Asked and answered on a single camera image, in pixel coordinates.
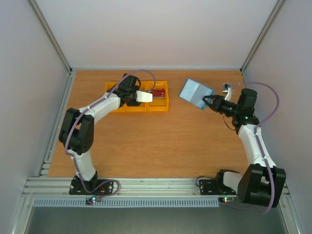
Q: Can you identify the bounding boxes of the teal card holder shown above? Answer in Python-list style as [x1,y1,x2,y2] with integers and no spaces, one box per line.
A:
[179,78,215,110]

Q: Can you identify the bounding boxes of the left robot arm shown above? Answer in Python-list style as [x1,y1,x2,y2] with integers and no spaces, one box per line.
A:
[58,74,142,194]

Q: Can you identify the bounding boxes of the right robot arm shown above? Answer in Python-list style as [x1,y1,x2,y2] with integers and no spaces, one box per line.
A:
[202,88,286,212]

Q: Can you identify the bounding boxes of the red cards stack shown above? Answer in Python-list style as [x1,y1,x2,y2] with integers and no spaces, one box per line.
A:
[151,89,166,98]

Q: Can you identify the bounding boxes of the left yellow bin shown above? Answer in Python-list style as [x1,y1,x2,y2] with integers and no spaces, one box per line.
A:
[104,81,127,113]

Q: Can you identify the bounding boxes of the yellow bin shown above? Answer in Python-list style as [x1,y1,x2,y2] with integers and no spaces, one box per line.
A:
[104,81,127,113]
[125,81,147,112]
[146,81,169,112]

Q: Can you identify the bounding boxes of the middle yellow bin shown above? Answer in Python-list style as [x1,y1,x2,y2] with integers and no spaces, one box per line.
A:
[125,81,147,112]

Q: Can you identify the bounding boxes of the right yellow bin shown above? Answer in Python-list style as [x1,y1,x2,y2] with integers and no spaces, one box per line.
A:
[146,81,169,112]

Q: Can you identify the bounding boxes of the right circuit board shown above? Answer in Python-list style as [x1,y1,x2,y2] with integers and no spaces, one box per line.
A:
[219,196,237,203]

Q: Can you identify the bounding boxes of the circuit board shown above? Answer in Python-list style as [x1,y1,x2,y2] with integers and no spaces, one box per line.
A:
[219,196,237,203]
[85,196,101,205]

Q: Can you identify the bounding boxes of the left circuit board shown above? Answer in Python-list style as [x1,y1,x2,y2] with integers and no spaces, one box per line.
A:
[85,196,101,205]

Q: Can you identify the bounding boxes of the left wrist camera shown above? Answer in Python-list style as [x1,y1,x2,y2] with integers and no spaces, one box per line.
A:
[136,90,153,103]

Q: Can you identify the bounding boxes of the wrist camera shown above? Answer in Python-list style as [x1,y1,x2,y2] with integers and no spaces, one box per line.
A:
[223,83,232,101]
[136,90,153,103]

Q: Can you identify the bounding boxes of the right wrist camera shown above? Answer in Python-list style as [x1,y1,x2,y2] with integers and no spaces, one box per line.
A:
[223,83,232,101]

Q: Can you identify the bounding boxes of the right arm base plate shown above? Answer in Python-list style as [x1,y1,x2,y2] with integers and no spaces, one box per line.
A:
[198,179,237,196]

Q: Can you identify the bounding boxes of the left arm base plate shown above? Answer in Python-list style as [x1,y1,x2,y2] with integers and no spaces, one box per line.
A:
[69,175,114,195]

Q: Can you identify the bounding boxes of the aluminium front rail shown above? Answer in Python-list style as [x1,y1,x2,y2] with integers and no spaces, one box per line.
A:
[23,177,290,197]

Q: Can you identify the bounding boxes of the grey slotted cable duct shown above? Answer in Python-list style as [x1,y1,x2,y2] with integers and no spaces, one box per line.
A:
[33,197,219,208]

